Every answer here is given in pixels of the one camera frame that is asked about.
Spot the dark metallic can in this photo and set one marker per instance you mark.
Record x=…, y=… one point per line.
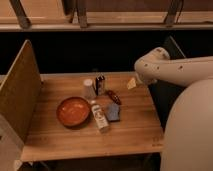
x=100, y=85

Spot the orange bowl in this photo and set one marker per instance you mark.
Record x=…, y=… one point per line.
x=73, y=111

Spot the reddish brown oblong object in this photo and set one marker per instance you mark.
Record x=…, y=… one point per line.
x=112, y=95

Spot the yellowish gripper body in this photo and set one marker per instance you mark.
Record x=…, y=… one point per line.
x=132, y=83

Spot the left wooden side panel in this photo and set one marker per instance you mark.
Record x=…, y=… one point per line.
x=18, y=93

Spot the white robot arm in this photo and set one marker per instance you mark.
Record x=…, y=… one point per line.
x=188, y=136

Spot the small white bottle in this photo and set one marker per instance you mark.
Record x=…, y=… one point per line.
x=99, y=117

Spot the right dark side panel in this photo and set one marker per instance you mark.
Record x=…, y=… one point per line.
x=173, y=48

